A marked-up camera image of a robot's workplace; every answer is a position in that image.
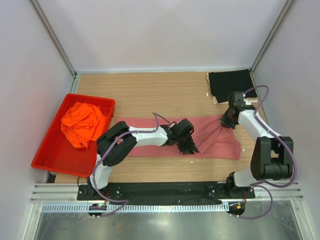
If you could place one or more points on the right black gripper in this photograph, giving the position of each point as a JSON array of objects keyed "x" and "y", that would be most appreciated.
[{"x": 225, "y": 120}]

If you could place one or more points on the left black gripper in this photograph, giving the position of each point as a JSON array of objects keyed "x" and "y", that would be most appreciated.
[{"x": 184, "y": 141}]

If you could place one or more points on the pink polo t shirt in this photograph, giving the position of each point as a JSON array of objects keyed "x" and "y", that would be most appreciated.
[{"x": 211, "y": 139}]

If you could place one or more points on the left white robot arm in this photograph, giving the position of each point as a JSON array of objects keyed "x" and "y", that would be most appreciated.
[{"x": 115, "y": 145}]

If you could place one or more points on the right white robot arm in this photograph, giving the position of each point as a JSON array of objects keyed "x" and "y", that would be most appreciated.
[{"x": 272, "y": 157}]

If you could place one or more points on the folded black t shirt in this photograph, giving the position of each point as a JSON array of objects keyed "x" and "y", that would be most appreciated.
[{"x": 223, "y": 83}]

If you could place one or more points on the orange t shirt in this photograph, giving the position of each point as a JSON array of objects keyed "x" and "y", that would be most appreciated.
[{"x": 83, "y": 123}]

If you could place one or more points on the red plastic bin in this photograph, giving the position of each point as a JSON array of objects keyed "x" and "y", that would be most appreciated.
[{"x": 56, "y": 153}]

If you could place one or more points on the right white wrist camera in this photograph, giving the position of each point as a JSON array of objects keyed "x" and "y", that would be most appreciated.
[{"x": 247, "y": 102}]

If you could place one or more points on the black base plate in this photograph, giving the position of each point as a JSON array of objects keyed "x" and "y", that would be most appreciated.
[{"x": 158, "y": 191}]

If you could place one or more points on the white slotted cable duct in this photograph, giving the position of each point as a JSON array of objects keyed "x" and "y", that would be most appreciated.
[{"x": 107, "y": 208}]

